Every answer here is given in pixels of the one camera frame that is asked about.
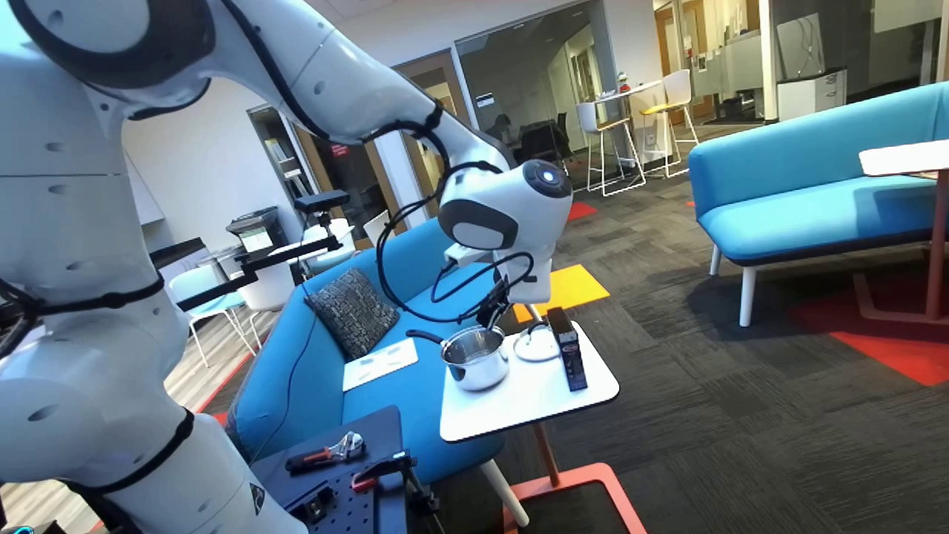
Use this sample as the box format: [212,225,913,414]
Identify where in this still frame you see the glass lid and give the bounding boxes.
[512,322,562,363]

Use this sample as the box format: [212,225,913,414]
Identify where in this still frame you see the silver pot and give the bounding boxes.
[406,325,512,393]

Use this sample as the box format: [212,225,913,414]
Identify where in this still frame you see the blue box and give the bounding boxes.
[546,306,589,392]

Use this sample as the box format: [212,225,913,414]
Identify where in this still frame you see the white paper sheet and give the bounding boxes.
[342,337,420,393]

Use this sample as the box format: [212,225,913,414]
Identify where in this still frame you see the grey patterned pillow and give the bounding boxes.
[303,268,402,363]

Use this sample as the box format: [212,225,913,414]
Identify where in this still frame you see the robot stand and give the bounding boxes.
[248,405,417,534]

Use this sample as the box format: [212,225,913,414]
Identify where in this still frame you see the black and red clamp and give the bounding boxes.
[351,450,447,534]

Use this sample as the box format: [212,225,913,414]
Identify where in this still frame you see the row of white bar stools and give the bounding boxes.
[575,68,701,198]

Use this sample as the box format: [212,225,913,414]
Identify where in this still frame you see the blue sofa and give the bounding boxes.
[687,81,949,328]
[225,218,532,529]

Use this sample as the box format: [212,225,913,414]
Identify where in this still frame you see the office printer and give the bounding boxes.
[225,205,291,258]

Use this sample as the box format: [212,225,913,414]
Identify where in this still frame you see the bookshelf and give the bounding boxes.
[248,104,314,217]

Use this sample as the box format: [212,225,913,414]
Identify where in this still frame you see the white chair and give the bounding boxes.
[168,263,257,369]

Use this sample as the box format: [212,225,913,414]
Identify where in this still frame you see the white cabinet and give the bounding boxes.
[776,68,848,122]

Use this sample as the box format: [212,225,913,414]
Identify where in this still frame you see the white side table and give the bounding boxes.
[853,139,949,325]

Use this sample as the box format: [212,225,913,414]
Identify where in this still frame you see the black cable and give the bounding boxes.
[248,282,316,464]

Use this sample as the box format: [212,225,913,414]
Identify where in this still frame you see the red handled pliers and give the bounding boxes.
[285,431,366,476]

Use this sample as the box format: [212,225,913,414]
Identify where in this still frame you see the camera on mount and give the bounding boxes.
[176,189,351,313]

